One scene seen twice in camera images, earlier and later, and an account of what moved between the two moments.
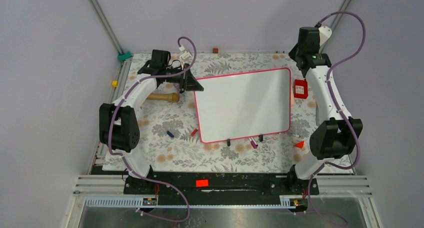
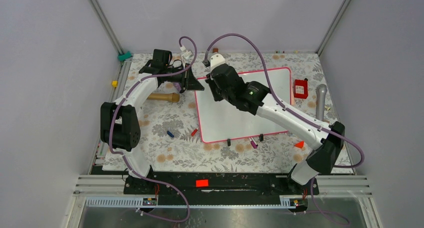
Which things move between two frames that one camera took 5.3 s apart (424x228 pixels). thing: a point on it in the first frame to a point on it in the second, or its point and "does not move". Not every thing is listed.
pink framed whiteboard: x=244 y=105 does not move
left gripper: x=188 y=82 does not move
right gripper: x=292 y=53 to x=211 y=83
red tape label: x=200 y=183 does not move
